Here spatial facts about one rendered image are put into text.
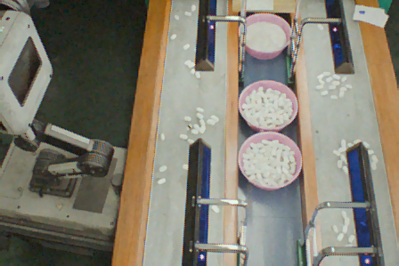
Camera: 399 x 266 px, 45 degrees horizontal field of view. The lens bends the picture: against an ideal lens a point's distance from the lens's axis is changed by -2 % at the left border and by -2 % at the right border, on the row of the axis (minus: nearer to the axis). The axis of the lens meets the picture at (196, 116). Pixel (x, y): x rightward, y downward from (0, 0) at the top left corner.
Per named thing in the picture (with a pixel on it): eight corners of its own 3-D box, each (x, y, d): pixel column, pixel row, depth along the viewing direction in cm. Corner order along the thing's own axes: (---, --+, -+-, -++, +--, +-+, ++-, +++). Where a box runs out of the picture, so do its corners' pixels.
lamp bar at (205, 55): (194, 71, 195) (193, 60, 189) (201, -30, 229) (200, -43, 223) (214, 72, 195) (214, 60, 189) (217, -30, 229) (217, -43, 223)
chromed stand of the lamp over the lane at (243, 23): (204, 85, 237) (202, 20, 199) (206, 54, 248) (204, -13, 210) (243, 86, 236) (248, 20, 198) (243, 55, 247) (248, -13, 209)
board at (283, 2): (232, 12, 251) (232, 10, 250) (232, -8, 260) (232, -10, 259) (296, 12, 250) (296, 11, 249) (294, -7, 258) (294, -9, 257)
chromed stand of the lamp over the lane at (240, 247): (194, 288, 183) (188, 252, 146) (196, 238, 194) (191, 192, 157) (243, 290, 182) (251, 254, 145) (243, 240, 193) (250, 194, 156)
